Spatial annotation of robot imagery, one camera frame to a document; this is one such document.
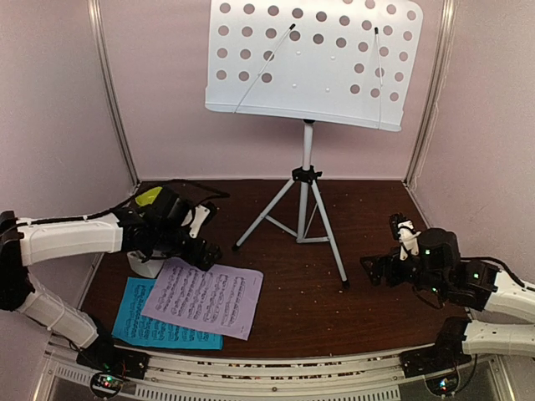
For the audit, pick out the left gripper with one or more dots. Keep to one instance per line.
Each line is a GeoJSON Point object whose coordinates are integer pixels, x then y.
{"type": "Point", "coordinates": [206, 261]}

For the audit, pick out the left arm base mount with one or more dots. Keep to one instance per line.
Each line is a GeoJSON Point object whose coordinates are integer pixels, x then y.
{"type": "Point", "coordinates": [114, 368]}

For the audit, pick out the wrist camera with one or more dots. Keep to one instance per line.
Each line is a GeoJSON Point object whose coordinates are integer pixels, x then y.
{"type": "Point", "coordinates": [197, 217]}
{"type": "Point", "coordinates": [404, 232]}

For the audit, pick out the purple sheet music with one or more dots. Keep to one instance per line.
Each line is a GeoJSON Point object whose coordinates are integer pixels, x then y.
{"type": "Point", "coordinates": [221, 301]}

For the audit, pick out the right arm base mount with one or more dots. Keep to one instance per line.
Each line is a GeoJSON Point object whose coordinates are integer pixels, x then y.
{"type": "Point", "coordinates": [438, 364]}

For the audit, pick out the white music stand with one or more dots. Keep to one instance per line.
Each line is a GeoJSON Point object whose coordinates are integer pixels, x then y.
{"type": "Point", "coordinates": [341, 62]}

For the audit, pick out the left aluminium corner post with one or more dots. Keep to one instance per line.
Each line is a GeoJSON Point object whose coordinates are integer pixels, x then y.
{"type": "Point", "coordinates": [97, 26]}

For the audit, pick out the white metronome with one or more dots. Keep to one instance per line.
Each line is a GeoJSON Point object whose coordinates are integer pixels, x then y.
{"type": "Point", "coordinates": [147, 269]}

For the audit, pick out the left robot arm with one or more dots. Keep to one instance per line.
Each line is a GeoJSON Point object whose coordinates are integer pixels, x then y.
{"type": "Point", "coordinates": [25, 242]}

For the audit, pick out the blue sheet music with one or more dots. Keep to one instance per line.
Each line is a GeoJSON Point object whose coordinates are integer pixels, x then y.
{"type": "Point", "coordinates": [141, 331]}

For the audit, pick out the aluminium corner post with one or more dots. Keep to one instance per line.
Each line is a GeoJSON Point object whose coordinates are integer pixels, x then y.
{"type": "Point", "coordinates": [97, 26]}
{"type": "Point", "coordinates": [438, 81]}

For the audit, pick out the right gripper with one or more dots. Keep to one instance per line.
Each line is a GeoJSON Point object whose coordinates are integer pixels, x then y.
{"type": "Point", "coordinates": [379, 262]}

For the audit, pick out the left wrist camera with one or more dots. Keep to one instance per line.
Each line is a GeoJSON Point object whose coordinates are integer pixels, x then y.
{"type": "Point", "coordinates": [197, 217]}

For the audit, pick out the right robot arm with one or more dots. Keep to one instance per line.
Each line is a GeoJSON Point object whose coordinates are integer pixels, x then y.
{"type": "Point", "coordinates": [430, 261]}

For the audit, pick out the right aluminium corner post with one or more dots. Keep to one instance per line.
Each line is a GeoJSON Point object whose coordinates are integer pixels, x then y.
{"type": "Point", "coordinates": [438, 81]}

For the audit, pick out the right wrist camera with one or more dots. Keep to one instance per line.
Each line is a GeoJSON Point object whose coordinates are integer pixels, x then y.
{"type": "Point", "coordinates": [404, 232]}

